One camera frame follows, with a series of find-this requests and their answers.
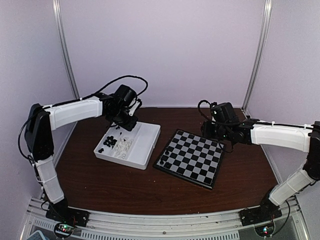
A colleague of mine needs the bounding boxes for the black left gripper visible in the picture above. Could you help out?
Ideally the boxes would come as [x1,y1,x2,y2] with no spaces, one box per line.
[109,107,139,132]

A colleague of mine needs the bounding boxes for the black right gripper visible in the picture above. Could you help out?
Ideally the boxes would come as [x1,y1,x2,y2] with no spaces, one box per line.
[201,120,231,141]

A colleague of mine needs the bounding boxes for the white compartment tray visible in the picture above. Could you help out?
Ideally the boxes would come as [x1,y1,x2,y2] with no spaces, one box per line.
[93,122,161,170]

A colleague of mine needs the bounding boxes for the black silver chessboard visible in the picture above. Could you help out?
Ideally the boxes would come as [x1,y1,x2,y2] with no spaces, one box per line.
[153,129,226,190]

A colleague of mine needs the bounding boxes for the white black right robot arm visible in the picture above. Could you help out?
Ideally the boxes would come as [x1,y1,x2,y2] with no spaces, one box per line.
[198,100,320,221]

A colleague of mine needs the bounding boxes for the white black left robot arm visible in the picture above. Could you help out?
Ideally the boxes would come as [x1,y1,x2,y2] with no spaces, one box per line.
[23,84,142,222]

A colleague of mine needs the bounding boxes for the white chess piece pile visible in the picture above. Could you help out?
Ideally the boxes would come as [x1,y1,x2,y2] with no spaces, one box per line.
[113,137,134,160]

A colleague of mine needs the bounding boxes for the black chess piece pile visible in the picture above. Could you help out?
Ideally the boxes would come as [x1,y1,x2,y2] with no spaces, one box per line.
[102,135,118,148]

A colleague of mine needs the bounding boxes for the right round circuit board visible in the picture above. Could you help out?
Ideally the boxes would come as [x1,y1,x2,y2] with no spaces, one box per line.
[254,223,275,238]

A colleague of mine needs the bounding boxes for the round circuit board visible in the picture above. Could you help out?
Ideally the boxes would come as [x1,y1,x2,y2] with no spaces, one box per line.
[53,222,75,238]
[254,223,275,238]

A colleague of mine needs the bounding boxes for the left round circuit board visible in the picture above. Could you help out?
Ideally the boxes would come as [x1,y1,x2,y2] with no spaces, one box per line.
[53,222,75,238]

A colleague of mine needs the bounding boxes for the blue plastic basket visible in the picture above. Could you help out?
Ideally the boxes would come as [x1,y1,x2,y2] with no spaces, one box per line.
[26,230,49,240]

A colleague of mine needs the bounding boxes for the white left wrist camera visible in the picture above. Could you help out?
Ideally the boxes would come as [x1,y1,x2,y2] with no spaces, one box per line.
[128,98,142,117]

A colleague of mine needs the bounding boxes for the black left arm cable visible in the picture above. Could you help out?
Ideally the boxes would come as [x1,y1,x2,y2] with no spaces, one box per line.
[92,74,149,101]

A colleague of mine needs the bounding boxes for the aluminium front rail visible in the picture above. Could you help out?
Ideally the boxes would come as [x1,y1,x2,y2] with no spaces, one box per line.
[18,197,311,240]

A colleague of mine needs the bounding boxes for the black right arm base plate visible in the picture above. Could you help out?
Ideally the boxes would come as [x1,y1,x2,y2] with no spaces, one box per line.
[239,207,282,227]

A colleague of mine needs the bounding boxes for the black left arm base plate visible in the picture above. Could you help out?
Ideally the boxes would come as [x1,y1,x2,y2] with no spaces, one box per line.
[45,207,90,227]

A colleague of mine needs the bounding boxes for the right aluminium frame post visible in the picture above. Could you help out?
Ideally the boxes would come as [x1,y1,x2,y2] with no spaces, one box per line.
[241,0,273,114]

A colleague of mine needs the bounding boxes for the aluminium frame post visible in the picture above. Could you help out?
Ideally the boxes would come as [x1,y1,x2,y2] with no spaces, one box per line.
[241,0,273,114]
[52,0,80,99]

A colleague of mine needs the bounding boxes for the left aluminium frame post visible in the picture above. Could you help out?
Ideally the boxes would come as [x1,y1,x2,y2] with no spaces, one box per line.
[52,0,80,99]

